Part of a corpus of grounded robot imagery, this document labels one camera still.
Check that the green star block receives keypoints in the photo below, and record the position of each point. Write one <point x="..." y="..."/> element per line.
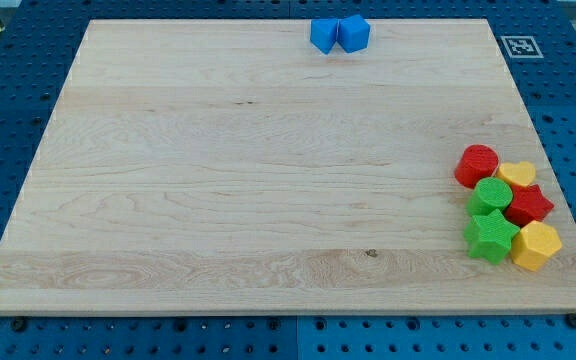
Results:
<point x="490" y="236"/>

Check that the red star block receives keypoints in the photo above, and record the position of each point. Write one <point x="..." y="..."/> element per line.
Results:
<point x="528" y="204"/>

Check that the large wooden board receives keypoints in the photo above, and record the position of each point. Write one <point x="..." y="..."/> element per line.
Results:
<point x="228" y="167"/>

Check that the blue block left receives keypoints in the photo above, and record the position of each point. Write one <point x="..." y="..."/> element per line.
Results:
<point x="323" y="34"/>

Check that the blue cube block right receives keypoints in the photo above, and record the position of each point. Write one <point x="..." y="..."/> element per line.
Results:
<point x="353" y="33"/>

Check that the red cylinder block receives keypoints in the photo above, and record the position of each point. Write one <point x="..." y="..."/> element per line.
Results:
<point x="478" y="161"/>

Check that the green cylinder block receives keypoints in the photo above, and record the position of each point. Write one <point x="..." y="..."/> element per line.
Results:
<point x="489" y="194"/>

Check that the yellow heart block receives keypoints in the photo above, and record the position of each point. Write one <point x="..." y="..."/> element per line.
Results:
<point x="520" y="174"/>

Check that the yellow hexagon block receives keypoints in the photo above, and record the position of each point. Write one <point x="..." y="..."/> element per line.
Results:
<point x="534" y="245"/>

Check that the white fiducial marker tag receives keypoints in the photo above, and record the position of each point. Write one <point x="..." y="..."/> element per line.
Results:
<point x="521" y="47"/>

